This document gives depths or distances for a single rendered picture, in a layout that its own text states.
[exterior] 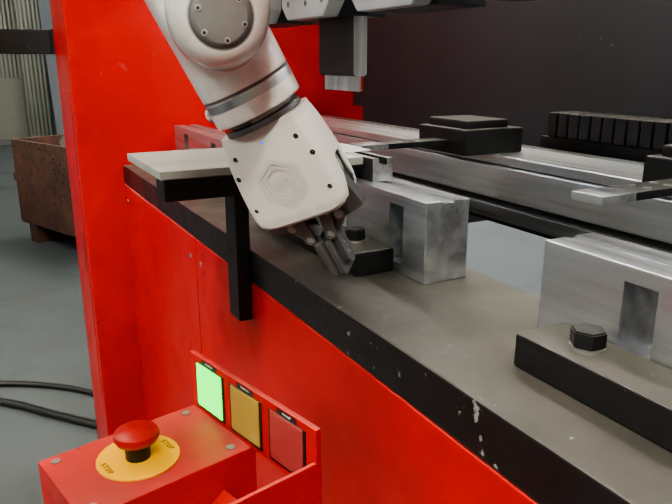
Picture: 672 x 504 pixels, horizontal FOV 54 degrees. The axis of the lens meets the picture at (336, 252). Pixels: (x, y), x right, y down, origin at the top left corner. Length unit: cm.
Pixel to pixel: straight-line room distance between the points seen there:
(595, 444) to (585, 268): 16
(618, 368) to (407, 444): 20
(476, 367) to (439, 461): 8
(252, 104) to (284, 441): 28
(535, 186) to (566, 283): 39
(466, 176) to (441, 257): 34
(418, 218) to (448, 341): 19
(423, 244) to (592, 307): 24
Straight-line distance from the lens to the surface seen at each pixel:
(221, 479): 63
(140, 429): 63
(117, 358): 186
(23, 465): 221
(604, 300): 57
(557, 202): 94
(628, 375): 52
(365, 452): 70
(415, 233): 76
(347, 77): 93
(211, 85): 59
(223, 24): 50
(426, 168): 117
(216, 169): 79
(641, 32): 122
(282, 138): 60
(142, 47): 172
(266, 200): 63
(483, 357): 59
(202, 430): 67
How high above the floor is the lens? 112
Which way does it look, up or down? 16 degrees down
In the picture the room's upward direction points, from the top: straight up
